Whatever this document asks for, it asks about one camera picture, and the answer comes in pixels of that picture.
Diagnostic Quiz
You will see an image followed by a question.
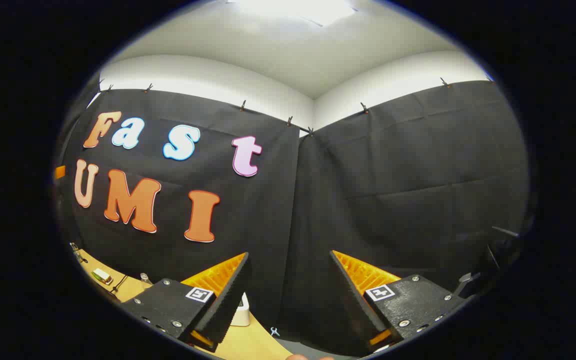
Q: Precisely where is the black power cable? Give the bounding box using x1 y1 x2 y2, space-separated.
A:
109 275 130 295

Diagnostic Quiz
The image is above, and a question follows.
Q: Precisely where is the row of backdrop clips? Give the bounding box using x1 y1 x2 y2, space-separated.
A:
99 77 451 137

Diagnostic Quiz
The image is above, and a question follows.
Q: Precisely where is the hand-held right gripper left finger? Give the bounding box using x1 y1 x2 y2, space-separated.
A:
122 252 252 352

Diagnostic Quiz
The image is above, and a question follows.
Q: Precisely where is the white paper roll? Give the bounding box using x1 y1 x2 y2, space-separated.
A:
230 292 251 327

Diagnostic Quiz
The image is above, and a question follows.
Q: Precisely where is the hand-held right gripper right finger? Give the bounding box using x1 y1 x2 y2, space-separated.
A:
331 250 475 352

